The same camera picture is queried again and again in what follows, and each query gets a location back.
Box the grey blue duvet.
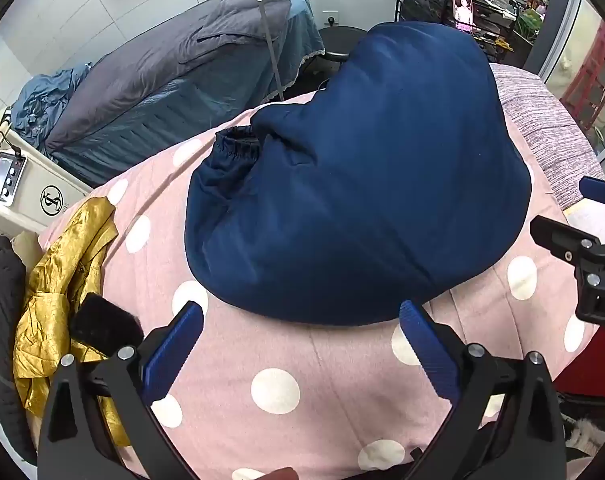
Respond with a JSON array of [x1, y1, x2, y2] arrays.
[[39, 0, 324, 188]]

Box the black round stool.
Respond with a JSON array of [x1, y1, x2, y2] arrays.
[[320, 26, 368, 63]]

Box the black metal shelf rack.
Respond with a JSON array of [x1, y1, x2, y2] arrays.
[[394, 0, 531, 68]]

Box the black garment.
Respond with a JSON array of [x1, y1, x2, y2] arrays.
[[0, 236, 37, 466]]

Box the pink polka dot bed sheet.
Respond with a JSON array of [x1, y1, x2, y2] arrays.
[[36, 90, 604, 480]]

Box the potted green plant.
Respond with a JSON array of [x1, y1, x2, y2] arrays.
[[514, 6, 545, 44]]

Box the small digital display device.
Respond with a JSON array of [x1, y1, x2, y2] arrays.
[[0, 152, 27, 207]]

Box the navy blue puffer jacket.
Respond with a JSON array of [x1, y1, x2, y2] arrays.
[[184, 22, 531, 326]]

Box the red ladder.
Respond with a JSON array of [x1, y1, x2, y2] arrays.
[[561, 22, 605, 132]]

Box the gold satin jacket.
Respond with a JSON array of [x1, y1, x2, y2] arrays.
[[13, 197, 118, 418]]

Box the blue crumpled cloth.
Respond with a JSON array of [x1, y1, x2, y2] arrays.
[[11, 63, 93, 153]]

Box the white bedside cabinet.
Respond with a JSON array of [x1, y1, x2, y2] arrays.
[[0, 129, 92, 237]]

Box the red suitcase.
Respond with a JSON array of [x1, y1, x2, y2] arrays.
[[554, 327, 605, 398]]

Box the mauve knitted blanket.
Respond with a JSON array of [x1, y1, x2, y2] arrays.
[[490, 63, 604, 209]]

